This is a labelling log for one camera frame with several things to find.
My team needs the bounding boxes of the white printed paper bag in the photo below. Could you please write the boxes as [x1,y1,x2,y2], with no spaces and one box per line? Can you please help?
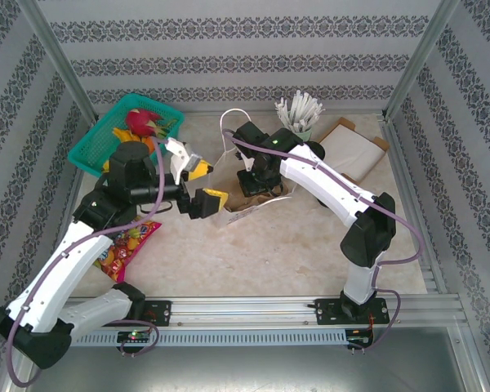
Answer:
[211,108,299,229]

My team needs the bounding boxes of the black plastic cup lid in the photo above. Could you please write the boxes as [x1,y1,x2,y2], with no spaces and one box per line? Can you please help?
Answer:
[305,140,327,159]

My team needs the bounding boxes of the yellow banana bunch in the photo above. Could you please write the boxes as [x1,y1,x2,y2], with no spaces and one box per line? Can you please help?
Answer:
[101,127,144,175]

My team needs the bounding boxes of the teal plastic basket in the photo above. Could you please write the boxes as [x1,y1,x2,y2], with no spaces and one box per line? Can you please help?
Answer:
[67,92,185,179]

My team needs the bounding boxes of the pink dragon fruit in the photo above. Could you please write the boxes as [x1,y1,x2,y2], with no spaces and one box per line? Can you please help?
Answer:
[125,108,180,138]

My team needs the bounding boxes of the bundle of white wrapped straws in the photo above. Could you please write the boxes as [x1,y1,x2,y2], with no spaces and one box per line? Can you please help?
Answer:
[274,90,324,134]

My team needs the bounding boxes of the colourful fruit candy bag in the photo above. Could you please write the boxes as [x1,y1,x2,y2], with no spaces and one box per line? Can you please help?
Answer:
[92,220,163,283]

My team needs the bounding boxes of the white napkin stack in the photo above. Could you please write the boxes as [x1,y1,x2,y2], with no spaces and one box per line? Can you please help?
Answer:
[320,124,384,179]

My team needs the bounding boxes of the brown cardboard napkin box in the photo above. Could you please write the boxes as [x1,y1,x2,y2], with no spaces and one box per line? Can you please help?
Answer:
[317,117,391,183]

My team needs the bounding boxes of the small controller board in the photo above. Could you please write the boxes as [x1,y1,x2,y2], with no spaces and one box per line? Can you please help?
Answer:
[346,332,375,348]
[117,329,152,344]

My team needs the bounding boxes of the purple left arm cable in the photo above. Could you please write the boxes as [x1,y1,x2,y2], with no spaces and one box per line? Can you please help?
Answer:
[6,136,168,387]

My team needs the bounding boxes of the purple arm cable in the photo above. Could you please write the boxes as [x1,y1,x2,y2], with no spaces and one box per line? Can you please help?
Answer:
[6,136,168,387]
[222,128,425,356]

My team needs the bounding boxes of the aluminium mounting rail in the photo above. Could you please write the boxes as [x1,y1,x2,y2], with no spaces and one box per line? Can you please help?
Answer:
[22,296,462,327]

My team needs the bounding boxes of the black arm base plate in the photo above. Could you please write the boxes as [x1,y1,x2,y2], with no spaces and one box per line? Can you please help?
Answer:
[314,297,391,327]
[140,300,172,327]

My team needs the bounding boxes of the aluminium frame post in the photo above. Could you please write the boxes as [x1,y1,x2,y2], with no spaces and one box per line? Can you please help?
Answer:
[383,0,461,120]
[16,0,100,123]

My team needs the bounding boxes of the slotted grey cable duct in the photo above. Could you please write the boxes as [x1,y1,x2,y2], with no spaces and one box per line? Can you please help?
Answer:
[71,328,348,348]

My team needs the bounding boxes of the aluminium side rail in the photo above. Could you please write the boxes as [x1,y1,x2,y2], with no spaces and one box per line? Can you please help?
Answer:
[377,114,450,296]

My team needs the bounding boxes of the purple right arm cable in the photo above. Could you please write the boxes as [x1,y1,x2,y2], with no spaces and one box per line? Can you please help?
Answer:
[222,128,425,356]

